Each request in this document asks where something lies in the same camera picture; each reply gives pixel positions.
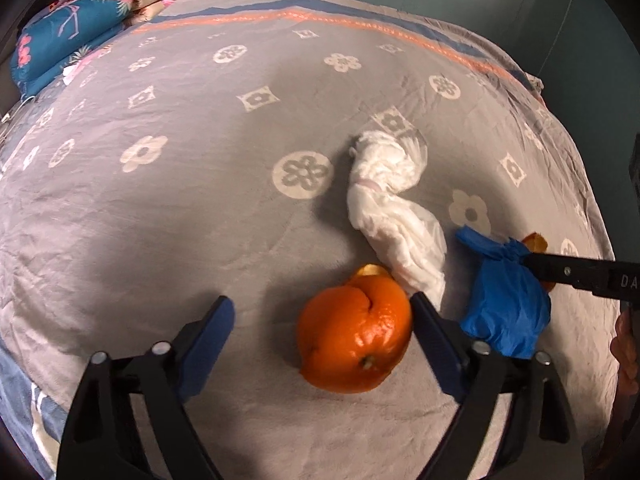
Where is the blue floral folded quilt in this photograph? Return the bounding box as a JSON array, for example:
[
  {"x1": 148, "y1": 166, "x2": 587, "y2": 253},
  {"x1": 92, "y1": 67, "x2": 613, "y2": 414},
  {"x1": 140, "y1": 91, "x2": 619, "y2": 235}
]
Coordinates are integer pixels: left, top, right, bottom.
[{"x1": 11, "y1": 0, "x2": 139, "y2": 97}]

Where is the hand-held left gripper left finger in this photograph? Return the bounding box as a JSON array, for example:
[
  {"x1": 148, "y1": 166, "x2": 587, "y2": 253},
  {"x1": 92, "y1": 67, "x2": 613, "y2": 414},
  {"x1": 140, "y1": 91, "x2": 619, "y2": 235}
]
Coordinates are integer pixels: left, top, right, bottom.
[{"x1": 57, "y1": 295, "x2": 237, "y2": 480}]

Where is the floral bed sheet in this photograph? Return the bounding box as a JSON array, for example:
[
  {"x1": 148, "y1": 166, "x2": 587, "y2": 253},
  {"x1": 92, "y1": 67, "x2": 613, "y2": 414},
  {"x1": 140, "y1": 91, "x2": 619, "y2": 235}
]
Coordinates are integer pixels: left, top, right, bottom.
[{"x1": 525, "y1": 72, "x2": 549, "y2": 107}]

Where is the white knotted tissue bundle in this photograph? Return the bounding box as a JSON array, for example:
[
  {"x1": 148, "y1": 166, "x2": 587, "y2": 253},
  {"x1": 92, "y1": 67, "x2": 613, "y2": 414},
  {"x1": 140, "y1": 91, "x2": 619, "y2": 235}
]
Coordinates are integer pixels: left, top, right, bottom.
[{"x1": 346, "y1": 130, "x2": 448, "y2": 311}]

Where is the blue glove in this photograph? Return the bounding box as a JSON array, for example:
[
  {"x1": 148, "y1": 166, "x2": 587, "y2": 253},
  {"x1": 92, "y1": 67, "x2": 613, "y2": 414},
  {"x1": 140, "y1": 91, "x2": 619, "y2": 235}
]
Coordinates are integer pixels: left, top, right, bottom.
[{"x1": 455, "y1": 225, "x2": 553, "y2": 360}]

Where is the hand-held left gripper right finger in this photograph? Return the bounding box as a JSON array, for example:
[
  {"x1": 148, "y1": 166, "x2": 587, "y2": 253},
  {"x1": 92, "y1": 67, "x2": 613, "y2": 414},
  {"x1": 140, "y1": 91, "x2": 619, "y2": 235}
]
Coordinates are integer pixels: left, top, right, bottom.
[{"x1": 409, "y1": 291, "x2": 586, "y2": 480}]

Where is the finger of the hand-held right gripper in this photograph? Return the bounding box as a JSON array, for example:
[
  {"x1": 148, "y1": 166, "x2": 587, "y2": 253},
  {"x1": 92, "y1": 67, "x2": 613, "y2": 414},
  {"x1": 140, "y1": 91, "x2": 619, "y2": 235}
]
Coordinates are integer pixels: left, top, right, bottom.
[{"x1": 524, "y1": 253, "x2": 602, "y2": 296}]

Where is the orange mandarin fruit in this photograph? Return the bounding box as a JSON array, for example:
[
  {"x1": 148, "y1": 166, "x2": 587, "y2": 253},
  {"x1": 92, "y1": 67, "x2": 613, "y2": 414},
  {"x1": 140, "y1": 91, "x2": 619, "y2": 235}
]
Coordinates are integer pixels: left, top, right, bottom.
[{"x1": 296, "y1": 263, "x2": 414, "y2": 394}]

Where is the small orange peel piece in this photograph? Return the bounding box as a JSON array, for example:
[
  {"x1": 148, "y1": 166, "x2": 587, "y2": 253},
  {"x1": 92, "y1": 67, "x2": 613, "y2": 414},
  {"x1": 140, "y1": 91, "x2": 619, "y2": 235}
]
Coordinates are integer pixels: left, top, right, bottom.
[{"x1": 520, "y1": 231, "x2": 557, "y2": 294}]

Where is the person's right hand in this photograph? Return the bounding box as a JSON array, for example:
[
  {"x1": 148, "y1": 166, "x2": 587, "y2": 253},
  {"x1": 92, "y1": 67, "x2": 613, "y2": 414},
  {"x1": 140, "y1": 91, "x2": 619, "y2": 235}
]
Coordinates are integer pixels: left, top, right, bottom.
[{"x1": 610, "y1": 307, "x2": 633, "y2": 368}]

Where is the grey flower-patterned blanket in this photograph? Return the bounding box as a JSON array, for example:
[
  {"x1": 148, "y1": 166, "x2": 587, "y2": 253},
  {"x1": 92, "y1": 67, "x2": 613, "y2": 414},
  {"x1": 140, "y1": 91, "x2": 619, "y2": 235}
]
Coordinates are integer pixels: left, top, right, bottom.
[{"x1": 0, "y1": 0, "x2": 619, "y2": 480}]

